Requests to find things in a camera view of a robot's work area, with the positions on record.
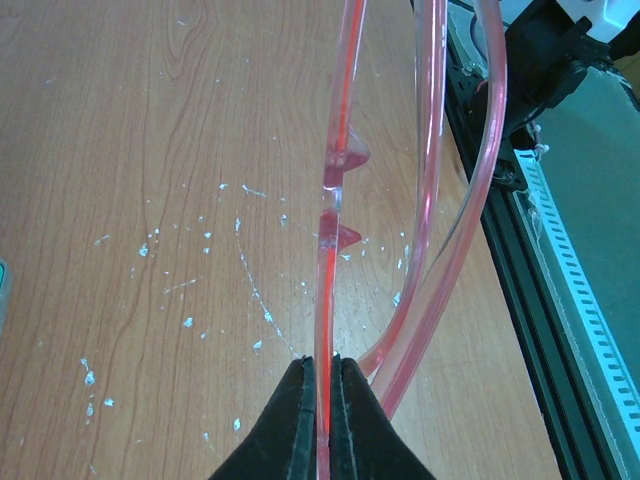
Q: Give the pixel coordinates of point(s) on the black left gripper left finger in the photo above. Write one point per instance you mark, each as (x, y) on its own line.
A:
(282, 443)

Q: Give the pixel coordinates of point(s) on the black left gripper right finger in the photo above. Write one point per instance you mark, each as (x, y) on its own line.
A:
(362, 442)

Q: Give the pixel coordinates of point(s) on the pink transparent sunglasses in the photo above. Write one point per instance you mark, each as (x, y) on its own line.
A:
(393, 360)

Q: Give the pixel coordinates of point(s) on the grey glasses case green lining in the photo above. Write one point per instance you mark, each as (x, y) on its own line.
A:
(5, 289)

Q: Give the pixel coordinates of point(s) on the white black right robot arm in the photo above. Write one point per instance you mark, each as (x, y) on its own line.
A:
(534, 62)

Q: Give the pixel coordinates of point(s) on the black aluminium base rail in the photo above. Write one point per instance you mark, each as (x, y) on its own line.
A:
(588, 149)

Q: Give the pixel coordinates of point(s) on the light blue slotted cable duct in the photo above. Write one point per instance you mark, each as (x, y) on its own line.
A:
(608, 379)

